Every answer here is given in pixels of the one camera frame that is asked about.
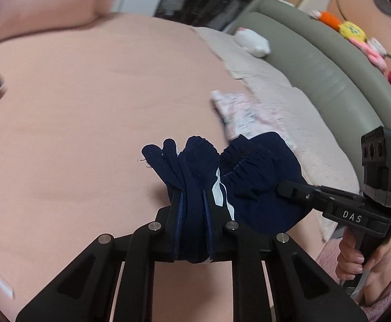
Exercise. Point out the grey padded headboard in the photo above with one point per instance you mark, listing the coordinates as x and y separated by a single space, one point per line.
351 95

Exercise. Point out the pink bed sheet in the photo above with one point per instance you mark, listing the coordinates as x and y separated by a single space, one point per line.
79 107

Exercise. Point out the pink folded printed garment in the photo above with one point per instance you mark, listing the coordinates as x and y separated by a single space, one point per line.
242 116

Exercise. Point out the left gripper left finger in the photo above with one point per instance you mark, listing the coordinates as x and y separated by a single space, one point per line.
112 278

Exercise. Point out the person right hand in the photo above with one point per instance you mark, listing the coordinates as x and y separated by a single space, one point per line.
350 263

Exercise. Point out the navy blue striped shorts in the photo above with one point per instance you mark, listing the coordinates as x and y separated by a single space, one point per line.
241 181

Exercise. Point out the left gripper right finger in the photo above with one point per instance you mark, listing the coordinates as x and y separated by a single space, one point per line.
273 280

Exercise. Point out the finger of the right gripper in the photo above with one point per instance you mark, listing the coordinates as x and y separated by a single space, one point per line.
317 197

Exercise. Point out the yellow sponge plush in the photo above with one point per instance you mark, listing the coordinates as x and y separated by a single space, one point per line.
350 30

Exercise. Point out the white plush toy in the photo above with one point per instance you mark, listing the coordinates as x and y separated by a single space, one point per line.
252 42

